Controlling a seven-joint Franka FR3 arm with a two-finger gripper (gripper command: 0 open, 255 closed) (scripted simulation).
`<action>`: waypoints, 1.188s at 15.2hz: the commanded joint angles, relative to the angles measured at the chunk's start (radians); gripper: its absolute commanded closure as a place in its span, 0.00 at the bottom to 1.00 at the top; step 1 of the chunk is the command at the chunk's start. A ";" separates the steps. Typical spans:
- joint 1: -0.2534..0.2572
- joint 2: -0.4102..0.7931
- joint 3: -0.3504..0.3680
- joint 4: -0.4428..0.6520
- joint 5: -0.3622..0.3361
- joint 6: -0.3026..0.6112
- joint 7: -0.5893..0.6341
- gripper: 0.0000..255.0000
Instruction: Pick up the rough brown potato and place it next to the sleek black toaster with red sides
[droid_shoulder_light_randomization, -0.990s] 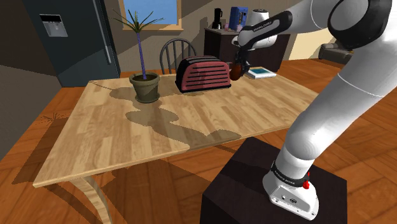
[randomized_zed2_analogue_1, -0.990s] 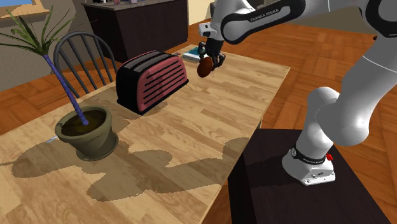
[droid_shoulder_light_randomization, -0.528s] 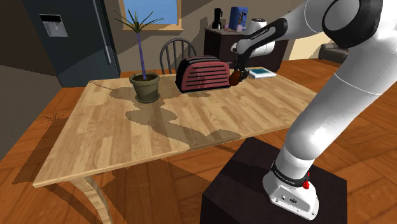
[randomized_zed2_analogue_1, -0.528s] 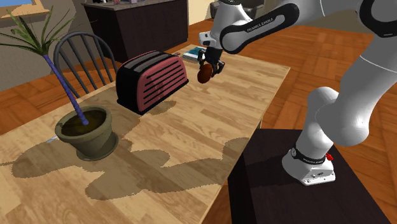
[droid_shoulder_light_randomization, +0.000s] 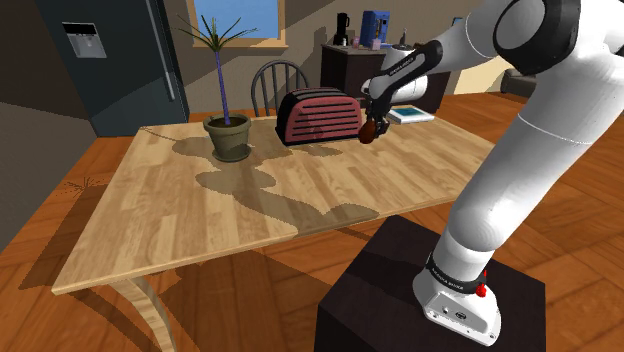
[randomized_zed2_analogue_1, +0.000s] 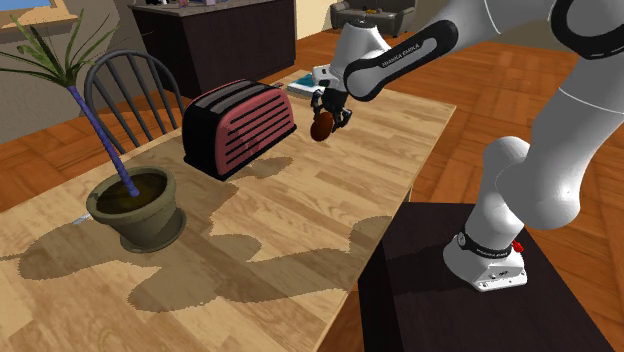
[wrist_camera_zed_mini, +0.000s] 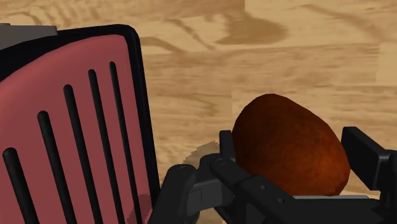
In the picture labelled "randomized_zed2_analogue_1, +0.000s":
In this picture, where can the dark robot stand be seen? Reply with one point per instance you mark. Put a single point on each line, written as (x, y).
(468, 312)

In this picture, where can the wooden table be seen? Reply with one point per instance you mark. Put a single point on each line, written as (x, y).
(302, 195)

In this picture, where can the grey sofa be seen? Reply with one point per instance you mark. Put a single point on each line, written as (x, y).
(373, 14)

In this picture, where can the teal and white book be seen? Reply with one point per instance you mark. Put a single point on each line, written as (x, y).
(304, 85)

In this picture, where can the potted plant in green pot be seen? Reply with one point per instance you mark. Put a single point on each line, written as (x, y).
(136, 204)

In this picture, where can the small silver utensil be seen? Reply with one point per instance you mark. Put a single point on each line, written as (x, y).
(82, 219)

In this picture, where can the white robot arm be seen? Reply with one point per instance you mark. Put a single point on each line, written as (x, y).
(546, 161)

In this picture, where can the red and black toaster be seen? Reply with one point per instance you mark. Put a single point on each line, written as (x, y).
(239, 129)

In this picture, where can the brown egg-shaped object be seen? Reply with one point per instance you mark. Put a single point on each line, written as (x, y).
(322, 128)

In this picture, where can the window with wooden frame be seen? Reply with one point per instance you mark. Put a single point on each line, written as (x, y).
(29, 12)

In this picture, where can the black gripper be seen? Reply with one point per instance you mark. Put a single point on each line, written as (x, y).
(334, 100)

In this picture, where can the dark cabinet with countertop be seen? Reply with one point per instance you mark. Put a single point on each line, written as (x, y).
(219, 39)

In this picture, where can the dark wooden chair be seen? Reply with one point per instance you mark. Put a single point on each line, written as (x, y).
(129, 97)

